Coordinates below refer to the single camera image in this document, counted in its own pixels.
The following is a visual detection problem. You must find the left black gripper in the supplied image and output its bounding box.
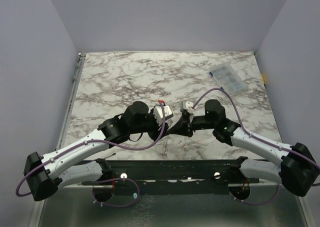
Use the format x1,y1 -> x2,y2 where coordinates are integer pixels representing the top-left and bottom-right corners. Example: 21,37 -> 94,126
130,106 -> 170,141

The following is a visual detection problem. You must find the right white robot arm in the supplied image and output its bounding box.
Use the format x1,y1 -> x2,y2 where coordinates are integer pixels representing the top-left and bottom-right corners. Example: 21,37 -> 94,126
168,99 -> 320,197

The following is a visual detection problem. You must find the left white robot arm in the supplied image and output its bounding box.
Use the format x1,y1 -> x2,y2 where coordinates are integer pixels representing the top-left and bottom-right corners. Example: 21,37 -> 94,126
15,101 -> 174,202

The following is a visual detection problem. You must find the clear plastic organizer box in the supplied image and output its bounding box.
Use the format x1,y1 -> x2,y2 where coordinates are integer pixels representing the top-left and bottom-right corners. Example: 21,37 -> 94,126
208,62 -> 247,95

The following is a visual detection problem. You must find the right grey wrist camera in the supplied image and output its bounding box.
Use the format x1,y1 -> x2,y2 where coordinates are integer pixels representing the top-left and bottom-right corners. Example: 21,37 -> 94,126
179,100 -> 195,115

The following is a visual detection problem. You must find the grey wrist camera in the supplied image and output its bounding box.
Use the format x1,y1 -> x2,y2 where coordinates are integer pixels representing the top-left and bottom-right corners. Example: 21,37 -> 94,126
153,105 -> 174,126
179,100 -> 195,115

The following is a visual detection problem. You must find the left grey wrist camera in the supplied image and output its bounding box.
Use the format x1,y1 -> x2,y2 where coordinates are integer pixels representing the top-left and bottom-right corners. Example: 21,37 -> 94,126
153,105 -> 174,126

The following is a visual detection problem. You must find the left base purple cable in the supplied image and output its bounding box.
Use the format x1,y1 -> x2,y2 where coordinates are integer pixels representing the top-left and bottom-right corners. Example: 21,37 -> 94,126
92,178 -> 140,208

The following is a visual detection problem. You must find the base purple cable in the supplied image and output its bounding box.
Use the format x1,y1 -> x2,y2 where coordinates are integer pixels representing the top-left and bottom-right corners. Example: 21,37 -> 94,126
233,181 -> 281,207
92,178 -> 140,208

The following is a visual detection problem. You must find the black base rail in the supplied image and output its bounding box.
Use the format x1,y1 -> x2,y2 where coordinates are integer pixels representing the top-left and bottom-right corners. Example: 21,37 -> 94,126
92,157 -> 259,195

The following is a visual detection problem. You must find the metal side rail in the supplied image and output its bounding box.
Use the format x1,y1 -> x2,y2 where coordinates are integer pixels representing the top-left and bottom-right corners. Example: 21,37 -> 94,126
55,52 -> 87,150

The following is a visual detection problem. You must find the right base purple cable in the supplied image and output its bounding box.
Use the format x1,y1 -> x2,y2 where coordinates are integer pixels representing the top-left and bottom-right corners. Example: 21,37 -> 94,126
233,181 -> 281,207

